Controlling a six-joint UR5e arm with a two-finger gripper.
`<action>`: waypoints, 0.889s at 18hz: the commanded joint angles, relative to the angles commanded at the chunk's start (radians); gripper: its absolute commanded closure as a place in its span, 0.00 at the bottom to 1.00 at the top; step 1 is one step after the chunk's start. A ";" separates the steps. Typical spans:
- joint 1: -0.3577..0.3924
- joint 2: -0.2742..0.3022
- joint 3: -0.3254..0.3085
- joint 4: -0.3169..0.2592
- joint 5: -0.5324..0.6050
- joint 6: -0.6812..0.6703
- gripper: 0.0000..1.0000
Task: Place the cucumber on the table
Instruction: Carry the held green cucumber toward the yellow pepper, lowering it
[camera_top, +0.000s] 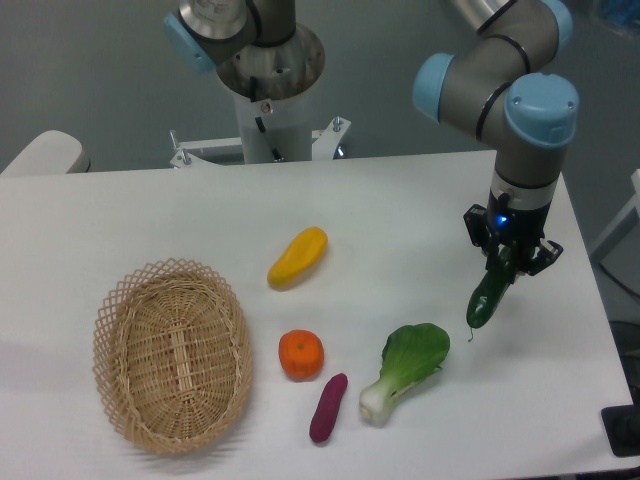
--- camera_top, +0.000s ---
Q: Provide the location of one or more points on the white chair armrest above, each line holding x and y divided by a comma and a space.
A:
51, 153

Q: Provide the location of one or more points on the woven wicker basket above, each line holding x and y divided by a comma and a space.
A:
172, 357

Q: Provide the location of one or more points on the white frame at right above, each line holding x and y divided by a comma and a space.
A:
620, 225

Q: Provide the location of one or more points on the black device at edge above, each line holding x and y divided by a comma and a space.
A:
622, 429

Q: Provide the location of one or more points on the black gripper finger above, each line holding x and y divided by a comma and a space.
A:
530, 261
481, 233

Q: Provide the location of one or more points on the blue item top right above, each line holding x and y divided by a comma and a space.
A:
620, 16

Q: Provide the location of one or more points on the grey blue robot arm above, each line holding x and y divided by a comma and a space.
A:
497, 93

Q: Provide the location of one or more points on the green cucumber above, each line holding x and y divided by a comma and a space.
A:
487, 296

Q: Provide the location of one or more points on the green bok choy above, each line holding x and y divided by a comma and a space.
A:
412, 353

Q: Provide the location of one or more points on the purple sweet potato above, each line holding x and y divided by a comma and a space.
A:
325, 416

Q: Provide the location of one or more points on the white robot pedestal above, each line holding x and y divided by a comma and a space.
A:
271, 88

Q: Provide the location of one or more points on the yellow mango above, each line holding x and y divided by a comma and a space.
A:
299, 258

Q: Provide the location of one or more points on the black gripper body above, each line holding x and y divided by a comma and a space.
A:
517, 215

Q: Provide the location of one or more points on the orange tangerine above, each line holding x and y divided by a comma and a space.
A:
301, 354

